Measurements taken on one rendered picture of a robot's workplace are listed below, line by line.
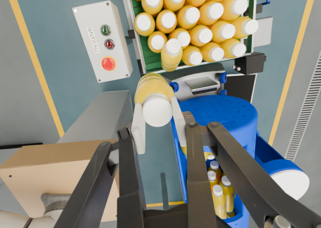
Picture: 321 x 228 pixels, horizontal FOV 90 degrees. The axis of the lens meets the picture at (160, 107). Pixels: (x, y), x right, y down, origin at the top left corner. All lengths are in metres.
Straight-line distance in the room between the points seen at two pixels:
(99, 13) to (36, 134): 1.92
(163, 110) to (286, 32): 1.89
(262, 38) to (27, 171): 1.06
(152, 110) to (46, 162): 0.59
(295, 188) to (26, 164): 1.24
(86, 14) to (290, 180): 1.12
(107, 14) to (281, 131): 2.32
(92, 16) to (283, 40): 1.80
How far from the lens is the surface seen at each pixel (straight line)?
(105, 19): 0.50
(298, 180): 1.14
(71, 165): 0.70
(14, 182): 0.85
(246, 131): 0.51
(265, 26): 0.87
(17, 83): 2.09
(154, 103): 0.20
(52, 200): 0.84
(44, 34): 1.83
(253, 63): 0.70
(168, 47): 0.45
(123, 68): 0.50
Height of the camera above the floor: 1.59
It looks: 66 degrees down
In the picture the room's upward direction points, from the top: 172 degrees clockwise
